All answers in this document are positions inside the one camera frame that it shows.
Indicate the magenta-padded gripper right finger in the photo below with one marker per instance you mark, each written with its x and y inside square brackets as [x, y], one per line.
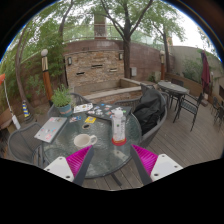
[164, 166]

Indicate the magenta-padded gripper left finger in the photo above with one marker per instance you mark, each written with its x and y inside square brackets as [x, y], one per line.
[60, 168]

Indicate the clear white-capped drink bottle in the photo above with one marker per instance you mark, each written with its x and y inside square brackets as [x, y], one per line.
[119, 126]

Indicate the grey armchair holding jacket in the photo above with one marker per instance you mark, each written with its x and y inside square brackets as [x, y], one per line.
[153, 133]

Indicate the white mug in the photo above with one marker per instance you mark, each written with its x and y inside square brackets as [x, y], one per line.
[82, 140]

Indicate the silver laptop with stickers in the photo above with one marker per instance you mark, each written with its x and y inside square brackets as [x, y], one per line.
[50, 129]

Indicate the blue card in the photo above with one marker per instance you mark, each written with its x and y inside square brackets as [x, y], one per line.
[75, 119]

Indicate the yellow card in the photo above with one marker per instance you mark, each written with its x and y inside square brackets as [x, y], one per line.
[90, 119]

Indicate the black jacket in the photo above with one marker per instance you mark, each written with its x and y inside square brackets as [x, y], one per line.
[149, 108]

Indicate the white canopy pole base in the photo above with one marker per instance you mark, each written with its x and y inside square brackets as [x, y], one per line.
[16, 122]

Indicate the white sticker sheet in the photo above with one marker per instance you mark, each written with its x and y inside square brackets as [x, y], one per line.
[82, 108]

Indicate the black metal chair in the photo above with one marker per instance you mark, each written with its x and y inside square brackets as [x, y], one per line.
[188, 106]

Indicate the yellow and blue striped cone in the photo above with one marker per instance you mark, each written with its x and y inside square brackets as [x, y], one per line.
[26, 110]

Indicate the black laptop with stickers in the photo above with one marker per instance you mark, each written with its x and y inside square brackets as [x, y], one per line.
[103, 111]

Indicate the green plant in blue pot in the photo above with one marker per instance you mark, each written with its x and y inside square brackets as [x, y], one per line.
[61, 96]

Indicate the round patio table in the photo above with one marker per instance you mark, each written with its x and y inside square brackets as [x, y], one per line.
[173, 87]

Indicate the maroon closed umbrella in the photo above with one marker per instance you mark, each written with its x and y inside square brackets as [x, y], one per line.
[205, 71]

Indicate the orange canopy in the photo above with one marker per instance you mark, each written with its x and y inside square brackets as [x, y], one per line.
[2, 79]

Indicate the striped lamp post with globe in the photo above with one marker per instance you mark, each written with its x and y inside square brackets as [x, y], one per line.
[46, 76]

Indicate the grey wall box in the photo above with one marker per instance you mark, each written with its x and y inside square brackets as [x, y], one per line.
[133, 71]

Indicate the orange lamp post with globe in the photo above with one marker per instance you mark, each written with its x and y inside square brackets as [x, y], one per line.
[162, 65]

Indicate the black wall lamp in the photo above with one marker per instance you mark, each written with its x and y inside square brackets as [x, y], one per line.
[69, 61]
[120, 56]

